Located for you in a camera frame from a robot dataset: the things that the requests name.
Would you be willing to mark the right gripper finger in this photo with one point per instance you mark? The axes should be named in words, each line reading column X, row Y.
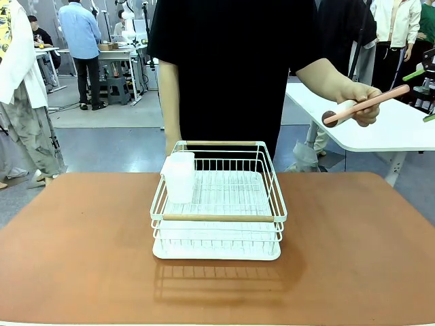
column 430, row 118
column 416, row 74

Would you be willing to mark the person's right forearm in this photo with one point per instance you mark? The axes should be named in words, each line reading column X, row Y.
column 169, row 102

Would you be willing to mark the person's left forearm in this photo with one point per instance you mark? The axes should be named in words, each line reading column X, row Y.
column 319, row 78

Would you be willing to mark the person's left hand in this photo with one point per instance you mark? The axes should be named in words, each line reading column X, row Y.
column 360, row 91

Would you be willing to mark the white side table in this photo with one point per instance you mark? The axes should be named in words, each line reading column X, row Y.
column 391, row 136

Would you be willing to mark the bystander in green top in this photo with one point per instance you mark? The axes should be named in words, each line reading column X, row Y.
column 429, row 23

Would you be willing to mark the bystander in white jacket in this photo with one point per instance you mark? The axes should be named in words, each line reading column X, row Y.
column 394, row 23

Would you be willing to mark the black tripod pole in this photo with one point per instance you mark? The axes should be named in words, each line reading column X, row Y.
column 361, row 37

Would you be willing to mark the bystander in dark shirt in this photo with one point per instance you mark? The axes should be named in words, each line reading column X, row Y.
column 343, row 27

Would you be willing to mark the crumpled clear plastic bag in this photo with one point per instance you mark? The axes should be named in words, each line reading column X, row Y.
column 304, row 159

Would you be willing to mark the person's black shirt torso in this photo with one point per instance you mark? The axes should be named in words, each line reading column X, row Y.
column 231, row 68

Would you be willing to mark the white plastic utensil caddy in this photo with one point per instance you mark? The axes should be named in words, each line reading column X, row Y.
column 180, row 180

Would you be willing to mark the white plastic drip tray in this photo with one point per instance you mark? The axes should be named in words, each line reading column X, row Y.
column 210, row 255

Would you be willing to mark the background white robot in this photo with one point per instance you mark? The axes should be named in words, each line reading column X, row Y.
column 128, row 23

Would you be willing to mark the grey plastic step stool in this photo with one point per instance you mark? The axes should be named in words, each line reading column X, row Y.
column 119, row 89

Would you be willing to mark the background grey workbench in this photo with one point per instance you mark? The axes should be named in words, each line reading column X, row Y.
column 112, row 54

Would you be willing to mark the cardboard box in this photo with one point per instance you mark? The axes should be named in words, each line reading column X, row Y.
column 106, row 46

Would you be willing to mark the bystander in blue shirt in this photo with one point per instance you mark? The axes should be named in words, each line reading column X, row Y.
column 79, row 30

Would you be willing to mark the small white desk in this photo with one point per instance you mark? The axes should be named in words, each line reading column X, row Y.
column 46, row 50

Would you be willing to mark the seated bystander in black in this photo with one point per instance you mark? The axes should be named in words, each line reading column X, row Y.
column 42, row 35

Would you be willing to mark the bystander in white printed shirt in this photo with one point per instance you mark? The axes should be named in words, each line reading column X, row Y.
column 20, row 85

